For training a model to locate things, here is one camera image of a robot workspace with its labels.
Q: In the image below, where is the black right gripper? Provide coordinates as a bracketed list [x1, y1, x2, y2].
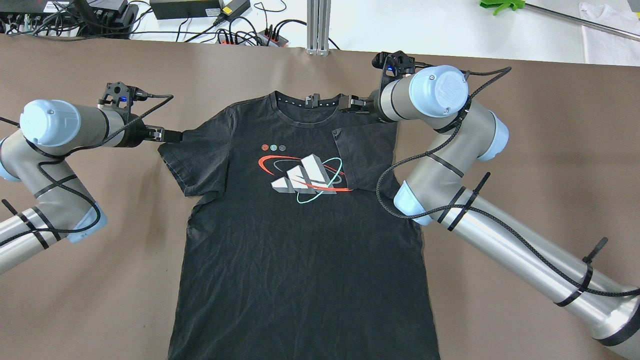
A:
[303, 93, 382, 121]

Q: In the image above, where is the black mini computer box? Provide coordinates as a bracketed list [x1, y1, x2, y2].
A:
[0, 0, 141, 39]

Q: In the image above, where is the black power adapter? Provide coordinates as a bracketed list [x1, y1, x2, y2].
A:
[149, 0, 223, 20]

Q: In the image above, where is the white cloth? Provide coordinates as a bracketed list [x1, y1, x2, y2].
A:
[579, 2, 640, 67]

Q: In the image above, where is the black printed t-shirt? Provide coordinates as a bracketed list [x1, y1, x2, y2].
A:
[158, 91, 441, 360]

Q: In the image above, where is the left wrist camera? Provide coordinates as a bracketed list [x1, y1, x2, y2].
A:
[97, 81, 151, 109]

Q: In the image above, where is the aluminium frame post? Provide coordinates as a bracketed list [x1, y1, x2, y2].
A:
[305, 0, 331, 57]

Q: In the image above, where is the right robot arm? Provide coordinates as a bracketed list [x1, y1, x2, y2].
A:
[339, 63, 639, 360]

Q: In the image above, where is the green clamp tool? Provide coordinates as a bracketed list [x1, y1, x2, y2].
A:
[478, 0, 526, 16]

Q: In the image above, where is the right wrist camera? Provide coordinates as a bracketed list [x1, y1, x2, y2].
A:
[371, 51, 416, 81]

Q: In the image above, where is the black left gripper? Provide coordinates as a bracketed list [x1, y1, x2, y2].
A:
[122, 119, 183, 148]

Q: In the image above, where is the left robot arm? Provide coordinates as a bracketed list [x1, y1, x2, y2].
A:
[1, 99, 142, 272]

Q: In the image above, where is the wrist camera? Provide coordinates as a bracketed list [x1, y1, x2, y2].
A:
[371, 51, 416, 81]
[97, 81, 151, 109]

